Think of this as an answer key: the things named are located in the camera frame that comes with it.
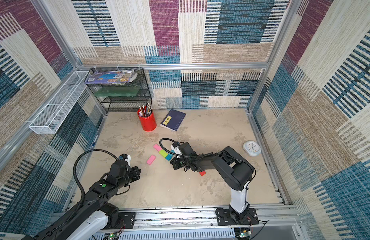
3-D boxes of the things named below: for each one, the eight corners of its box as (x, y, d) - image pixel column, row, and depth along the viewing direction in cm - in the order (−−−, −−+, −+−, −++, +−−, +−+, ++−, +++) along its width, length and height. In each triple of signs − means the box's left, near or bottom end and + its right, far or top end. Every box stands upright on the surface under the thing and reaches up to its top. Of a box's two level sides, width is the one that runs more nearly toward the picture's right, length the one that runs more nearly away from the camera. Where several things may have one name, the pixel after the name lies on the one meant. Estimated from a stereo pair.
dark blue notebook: (159, 125, 114) (159, 123, 112) (170, 110, 124) (170, 108, 122) (176, 131, 110) (176, 130, 108) (186, 115, 120) (186, 113, 118)
